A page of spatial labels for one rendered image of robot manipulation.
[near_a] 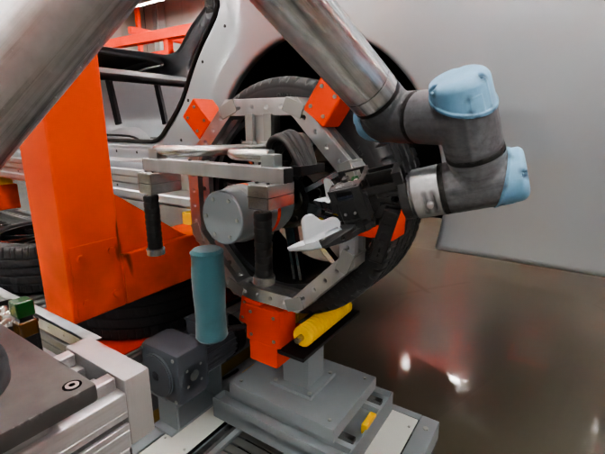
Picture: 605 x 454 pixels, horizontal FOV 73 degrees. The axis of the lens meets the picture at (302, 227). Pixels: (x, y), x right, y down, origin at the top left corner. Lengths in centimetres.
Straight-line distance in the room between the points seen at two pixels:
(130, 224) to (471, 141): 105
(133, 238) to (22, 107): 109
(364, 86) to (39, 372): 50
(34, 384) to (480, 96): 56
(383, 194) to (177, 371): 89
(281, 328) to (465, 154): 74
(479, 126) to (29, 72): 45
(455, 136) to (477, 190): 8
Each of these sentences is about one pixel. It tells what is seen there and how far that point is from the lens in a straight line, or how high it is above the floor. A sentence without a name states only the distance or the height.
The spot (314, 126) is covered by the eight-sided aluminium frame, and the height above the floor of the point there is 105.
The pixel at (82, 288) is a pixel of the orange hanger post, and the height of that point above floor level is 62.
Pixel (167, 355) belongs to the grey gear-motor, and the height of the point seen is 40.
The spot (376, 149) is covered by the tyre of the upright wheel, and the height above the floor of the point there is 100.
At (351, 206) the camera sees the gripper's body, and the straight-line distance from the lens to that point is 63.
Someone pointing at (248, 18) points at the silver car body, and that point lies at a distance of 138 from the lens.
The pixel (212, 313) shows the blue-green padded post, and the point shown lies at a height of 57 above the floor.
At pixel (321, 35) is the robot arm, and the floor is 116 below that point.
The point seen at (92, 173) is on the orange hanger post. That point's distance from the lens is 125.
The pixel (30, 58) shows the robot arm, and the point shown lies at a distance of 29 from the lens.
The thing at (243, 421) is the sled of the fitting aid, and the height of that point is 13.
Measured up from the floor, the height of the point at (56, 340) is 34.
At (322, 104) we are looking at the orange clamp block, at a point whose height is 110.
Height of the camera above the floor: 106
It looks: 14 degrees down
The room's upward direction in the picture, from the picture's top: straight up
